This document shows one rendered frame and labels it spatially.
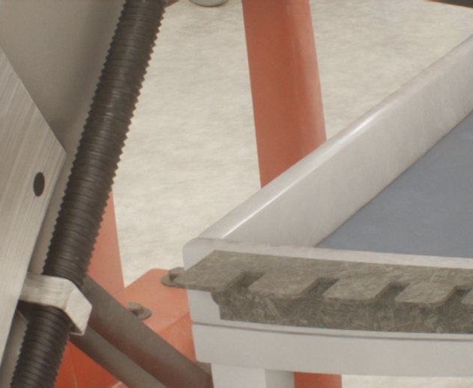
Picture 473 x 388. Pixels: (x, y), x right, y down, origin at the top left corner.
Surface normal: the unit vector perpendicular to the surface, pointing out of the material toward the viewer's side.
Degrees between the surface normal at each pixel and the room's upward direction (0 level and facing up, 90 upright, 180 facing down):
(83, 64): 90
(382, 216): 0
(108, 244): 90
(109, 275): 90
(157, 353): 90
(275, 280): 0
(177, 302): 0
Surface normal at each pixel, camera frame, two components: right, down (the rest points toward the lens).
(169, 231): -0.09, -0.94
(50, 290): -0.37, -0.51
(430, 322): -0.46, 0.33
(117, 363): -0.24, 0.92
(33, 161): 0.88, 0.07
